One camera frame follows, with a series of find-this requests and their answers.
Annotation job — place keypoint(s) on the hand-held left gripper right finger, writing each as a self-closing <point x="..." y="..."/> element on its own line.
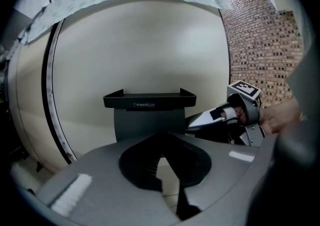
<point x="225" y="170"/>

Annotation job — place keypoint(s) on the white cloth bundle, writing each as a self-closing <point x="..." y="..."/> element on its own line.
<point x="22" y="172"/>

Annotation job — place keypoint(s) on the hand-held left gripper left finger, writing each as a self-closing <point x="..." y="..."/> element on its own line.
<point x="112" y="195"/>

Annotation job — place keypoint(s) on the person's grey shirt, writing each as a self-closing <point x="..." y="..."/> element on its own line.
<point x="305" y="82"/>

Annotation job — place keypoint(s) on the person's right hand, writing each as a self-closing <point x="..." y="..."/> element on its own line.
<point x="241" y="115"/>

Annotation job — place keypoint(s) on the person's right forearm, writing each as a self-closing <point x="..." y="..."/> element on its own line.
<point x="280" y="117"/>

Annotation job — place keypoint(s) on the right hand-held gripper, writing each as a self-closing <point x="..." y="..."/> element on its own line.
<point x="252" y="110"/>

